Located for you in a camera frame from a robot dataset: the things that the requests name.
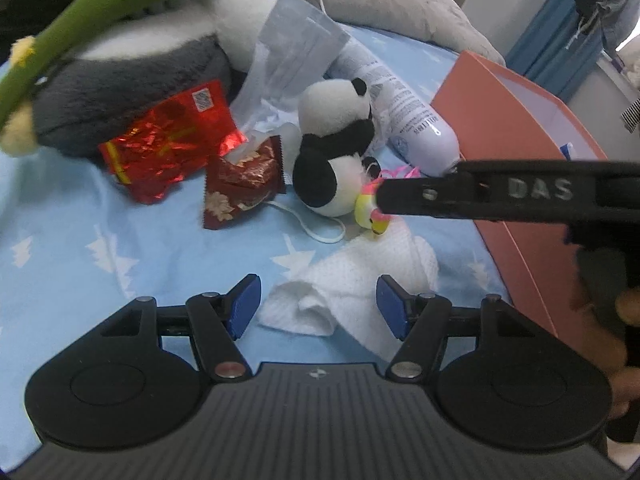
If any person's right hand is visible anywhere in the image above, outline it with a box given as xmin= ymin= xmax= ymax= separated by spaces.
xmin=570 ymin=280 xmax=640 ymax=420

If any shiny red snack packet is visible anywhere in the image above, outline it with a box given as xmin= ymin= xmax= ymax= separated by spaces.
xmin=98 ymin=80 xmax=249 ymax=206

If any clear plastic wrapper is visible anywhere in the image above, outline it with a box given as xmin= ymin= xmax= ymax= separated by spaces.
xmin=229 ymin=0 xmax=352 ymax=136

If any white elastic loop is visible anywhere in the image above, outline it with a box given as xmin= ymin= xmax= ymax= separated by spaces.
xmin=269 ymin=200 xmax=347 ymax=245

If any white towel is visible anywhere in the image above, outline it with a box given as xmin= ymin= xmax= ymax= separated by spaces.
xmin=257 ymin=220 xmax=440 ymax=364

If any grey penguin plush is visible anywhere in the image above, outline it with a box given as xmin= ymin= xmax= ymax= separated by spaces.
xmin=0 ymin=0 xmax=281 ymax=159

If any white spray bottle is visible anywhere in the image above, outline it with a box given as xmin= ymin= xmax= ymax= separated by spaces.
xmin=332 ymin=40 xmax=462 ymax=177

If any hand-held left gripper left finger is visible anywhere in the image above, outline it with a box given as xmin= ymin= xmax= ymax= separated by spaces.
xmin=100 ymin=274 xmax=262 ymax=382

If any grey hanging garment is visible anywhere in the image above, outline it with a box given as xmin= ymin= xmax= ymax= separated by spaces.
xmin=575 ymin=0 xmax=640 ymax=52

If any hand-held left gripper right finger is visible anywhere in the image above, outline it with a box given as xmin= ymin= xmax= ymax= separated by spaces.
xmin=375 ymin=275 xmax=540 ymax=382

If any panda plush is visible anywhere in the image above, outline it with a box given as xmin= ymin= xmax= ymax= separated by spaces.
xmin=292 ymin=77 xmax=382 ymax=219

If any dark red snack packet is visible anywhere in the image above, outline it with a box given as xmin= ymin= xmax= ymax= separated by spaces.
xmin=202 ymin=136 xmax=287 ymax=231

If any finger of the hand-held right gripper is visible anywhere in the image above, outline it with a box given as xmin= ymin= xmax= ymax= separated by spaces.
xmin=375 ymin=160 xmax=482 ymax=220

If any grey quilt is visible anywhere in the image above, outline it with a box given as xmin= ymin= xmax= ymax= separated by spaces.
xmin=265 ymin=0 xmax=507 ymax=67

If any blue face mask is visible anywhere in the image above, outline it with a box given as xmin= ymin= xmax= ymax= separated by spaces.
xmin=257 ymin=0 xmax=352 ymax=107

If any small yellow duck toy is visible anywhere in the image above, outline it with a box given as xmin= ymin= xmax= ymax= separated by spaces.
xmin=353 ymin=167 xmax=422 ymax=237

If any light blue bedsheet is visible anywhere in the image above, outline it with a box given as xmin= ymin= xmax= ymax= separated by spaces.
xmin=0 ymin=25 xmax=517 ymax=466

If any blue curtain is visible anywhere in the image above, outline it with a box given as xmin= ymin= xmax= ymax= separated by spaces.
xmin=505 ymin=0 xmax=607 ymax=102

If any green plush toothbrush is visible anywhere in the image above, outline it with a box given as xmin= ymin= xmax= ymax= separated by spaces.
xmin=0 ymin=0 xmax=231 ymax=132

